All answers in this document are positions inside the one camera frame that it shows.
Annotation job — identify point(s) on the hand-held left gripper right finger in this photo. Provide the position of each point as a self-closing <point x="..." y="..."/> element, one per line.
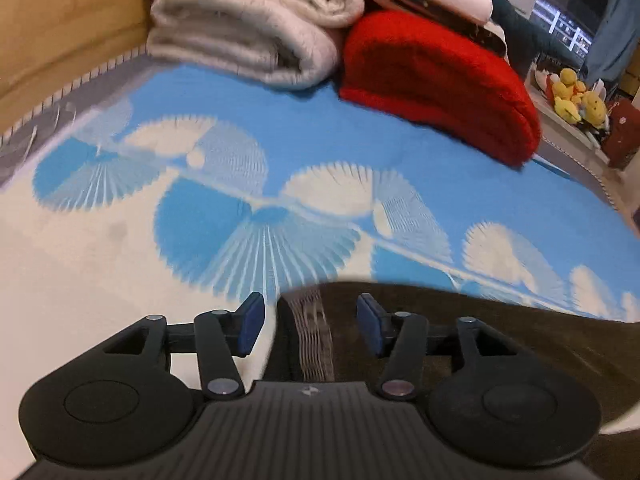
<point x="370" y="322"/>

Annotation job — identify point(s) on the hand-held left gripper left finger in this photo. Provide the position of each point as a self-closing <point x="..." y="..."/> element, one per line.
<point x="251" y="322"/>

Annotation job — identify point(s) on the blue and white printed blanket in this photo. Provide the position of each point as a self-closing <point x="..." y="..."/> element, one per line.
<point x="450" y="185"/>

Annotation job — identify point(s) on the red folded blanket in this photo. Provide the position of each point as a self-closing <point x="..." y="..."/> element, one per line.
<point x="430" y="75"/>

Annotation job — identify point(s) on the white folded blanket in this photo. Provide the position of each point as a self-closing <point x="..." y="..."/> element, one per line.
<point x="250" y="20"/>

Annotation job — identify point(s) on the yellow plush toy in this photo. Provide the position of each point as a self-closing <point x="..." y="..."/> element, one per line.
<point x="595" y="107"/>
<point x="567" y="90"/>

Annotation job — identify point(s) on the red bag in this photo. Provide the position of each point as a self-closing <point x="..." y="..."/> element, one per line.
<point x="622" y="130"/>

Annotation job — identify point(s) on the teal cloth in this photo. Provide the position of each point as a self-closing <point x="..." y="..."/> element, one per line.
<point x="530" y="30"/>

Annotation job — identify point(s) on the grey-blue curtain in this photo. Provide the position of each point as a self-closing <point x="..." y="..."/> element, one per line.
<point x="617" y="25"/>

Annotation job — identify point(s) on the wooden bed frame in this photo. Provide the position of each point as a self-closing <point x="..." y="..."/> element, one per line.
<point x="60" y="25"/>

